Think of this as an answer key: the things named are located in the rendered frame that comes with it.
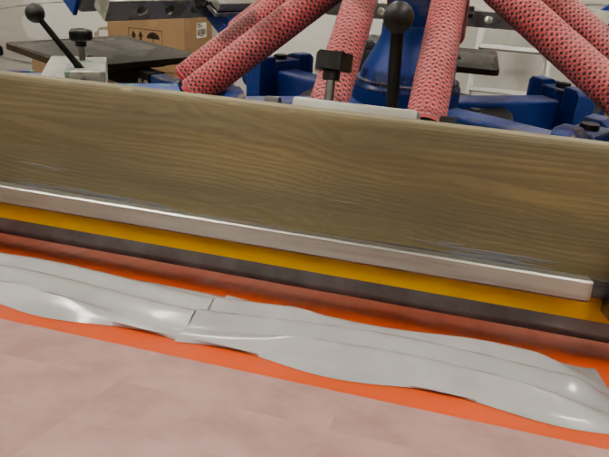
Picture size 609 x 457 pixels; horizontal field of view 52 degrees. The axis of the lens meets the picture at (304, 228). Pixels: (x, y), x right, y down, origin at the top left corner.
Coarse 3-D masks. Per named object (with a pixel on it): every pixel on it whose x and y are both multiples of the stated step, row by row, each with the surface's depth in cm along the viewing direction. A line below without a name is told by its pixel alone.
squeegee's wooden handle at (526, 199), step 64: (0, 128) 36; (64, 128) 36; (128, 128) 35; (192, 128) 34; (256, 128) 33; (320, 128) 32; (384, 128) 31; (448, 128) 31; (128, 192) 35; (192, 192) 34; (256, 192) 33; (320, 192) 33; (384, 192) 32; (448, 192) 31; (512, 192) 30; (576, 192) 30; (512, 256) 31; (576, 256) 30
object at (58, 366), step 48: (0, 240) 39; (192, 288) 34; (240, 288) 35; (0, 336) 24; (48, 336) 25; (96, 336) 25; (144, 336) 26; (0, 384) 20; (48, 384) 21; (96, 384) 21; (0, 432) 17
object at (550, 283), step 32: (0, 192) 36; (32, 192) 35; (64, 192) 36; (128, 224) 34; (160, 224) 33; (192, 224) 33; (224, 224) 33; (256, 224) 33; (320, 256) 32; (352, 256) 31; (384, 256) 31; (416, 256) 30; (448, 256) 31; (512, 288) 30; (544, 288) 29; (576, 288) 29
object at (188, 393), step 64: (384, 320) 32; (448, 320) 34; (128, 384) 21; (192, 384) 22; (256, 384) 23; (320, 384) 23; (64, 448) 17; (128, 448) 17; (192, 448) 18; (256, 448) 18; (320, 448) 19; (384, 448) 19; (448, 448) 20; (512, 448) 20; (576, 448) 21
